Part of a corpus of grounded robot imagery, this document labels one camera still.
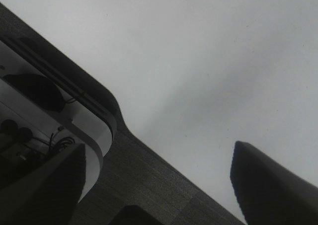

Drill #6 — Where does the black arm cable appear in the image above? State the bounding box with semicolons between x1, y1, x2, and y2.
47;95;85;151

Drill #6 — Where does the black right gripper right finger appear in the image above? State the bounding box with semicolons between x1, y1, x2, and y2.
230;141;318;225

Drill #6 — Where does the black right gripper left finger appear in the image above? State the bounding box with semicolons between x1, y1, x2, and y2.
0;144;86;225

